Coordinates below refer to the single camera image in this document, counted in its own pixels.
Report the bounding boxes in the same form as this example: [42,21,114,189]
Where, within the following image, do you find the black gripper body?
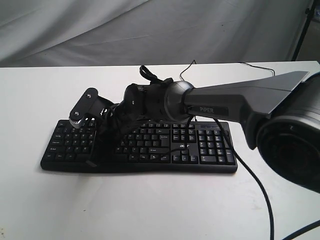
[94,79,173,150]

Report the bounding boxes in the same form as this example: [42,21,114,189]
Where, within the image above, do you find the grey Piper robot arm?
[84,71,320,192]

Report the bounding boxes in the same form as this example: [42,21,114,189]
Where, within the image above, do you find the black computer keyboard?
[40,119,238,174]

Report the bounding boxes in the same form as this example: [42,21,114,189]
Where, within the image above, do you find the white backdrop cloth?
[0,0,312,67]

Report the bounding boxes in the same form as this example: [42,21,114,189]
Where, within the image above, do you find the black tripod stand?
[291,0,317,62]

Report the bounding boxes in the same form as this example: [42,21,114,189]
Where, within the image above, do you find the thin black cable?
[179,59,276,81]

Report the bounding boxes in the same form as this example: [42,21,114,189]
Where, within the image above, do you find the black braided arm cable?
[159,117,320,240]

